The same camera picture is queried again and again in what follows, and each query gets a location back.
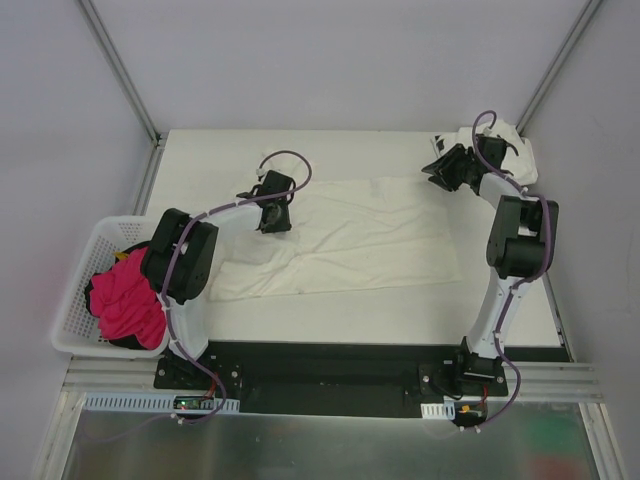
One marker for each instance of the white cable duct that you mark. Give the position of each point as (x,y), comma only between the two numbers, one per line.
(438,411)
(158,403)

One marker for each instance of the white black printed t shirt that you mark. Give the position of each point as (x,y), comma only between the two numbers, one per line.
(519,159)

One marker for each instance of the left white cable duct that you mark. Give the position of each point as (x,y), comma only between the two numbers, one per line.
(158,403)

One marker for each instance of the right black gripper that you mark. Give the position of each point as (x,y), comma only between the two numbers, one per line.
(451,167)

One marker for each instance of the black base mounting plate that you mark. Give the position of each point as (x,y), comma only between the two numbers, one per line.
(353,380)

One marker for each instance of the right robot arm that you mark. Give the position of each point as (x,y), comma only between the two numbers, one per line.
(519,251)

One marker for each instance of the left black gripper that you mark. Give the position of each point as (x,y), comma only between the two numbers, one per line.
(276,215)

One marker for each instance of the aluminium frame post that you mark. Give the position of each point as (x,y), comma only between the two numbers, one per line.
(586,16)
(107,46)

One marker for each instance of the cream white t shirt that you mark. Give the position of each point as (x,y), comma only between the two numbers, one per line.
(380,233)

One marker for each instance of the left aluminium frame post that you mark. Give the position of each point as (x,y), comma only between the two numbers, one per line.
(107,46)

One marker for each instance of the right aluminium frame post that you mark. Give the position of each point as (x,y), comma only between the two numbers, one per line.
(586,16)

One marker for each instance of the pink red t shirt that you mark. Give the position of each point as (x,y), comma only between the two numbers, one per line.
(127,305)

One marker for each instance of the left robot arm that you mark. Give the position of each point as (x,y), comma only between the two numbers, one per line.
(184,250)

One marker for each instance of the right white cable duct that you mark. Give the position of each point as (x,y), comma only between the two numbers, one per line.
(438,411)

